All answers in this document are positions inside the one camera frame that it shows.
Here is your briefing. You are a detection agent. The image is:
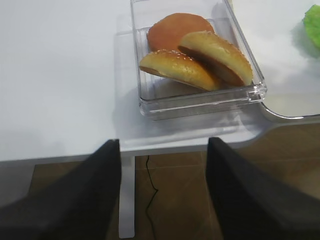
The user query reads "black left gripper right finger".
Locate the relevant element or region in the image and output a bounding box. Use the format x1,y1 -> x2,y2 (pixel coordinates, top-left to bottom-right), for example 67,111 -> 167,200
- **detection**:
205,137 -> 320,240

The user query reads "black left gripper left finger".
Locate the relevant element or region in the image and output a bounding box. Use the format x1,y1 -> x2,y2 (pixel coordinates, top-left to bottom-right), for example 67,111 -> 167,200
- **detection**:
0,139 -> 122,240

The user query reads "green lettuce leaf on bun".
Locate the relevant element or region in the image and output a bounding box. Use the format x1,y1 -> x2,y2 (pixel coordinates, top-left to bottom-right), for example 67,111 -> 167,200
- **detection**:
302,4 -> 320,50

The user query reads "white table leg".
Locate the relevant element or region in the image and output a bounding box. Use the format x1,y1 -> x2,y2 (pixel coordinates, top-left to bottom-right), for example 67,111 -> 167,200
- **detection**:
118,156 -> 136,239

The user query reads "sesame bun right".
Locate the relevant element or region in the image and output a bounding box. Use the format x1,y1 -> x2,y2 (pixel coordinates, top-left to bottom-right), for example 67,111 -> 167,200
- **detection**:
178,31 -> 254,87

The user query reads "sesame bun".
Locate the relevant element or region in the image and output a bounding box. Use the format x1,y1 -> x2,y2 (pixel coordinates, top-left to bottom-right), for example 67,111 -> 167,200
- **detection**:
178,31 -> 254,87
139,49 -> 222,91

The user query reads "sesame bun front left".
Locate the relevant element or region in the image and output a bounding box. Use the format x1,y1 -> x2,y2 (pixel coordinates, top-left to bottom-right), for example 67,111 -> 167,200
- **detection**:
139,49 -> 222,91

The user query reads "clear plastic bun container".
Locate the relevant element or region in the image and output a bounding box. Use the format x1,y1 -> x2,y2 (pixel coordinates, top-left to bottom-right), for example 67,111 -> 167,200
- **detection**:
130,0 -> 267,120

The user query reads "smooth brown bun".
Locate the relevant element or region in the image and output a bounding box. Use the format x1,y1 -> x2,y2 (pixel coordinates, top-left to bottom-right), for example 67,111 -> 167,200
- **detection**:
147,13 -> 214,52

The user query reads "thin black cable on floor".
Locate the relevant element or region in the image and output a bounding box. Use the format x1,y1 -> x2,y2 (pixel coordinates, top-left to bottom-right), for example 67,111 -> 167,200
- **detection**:
145,154 -> 159,240

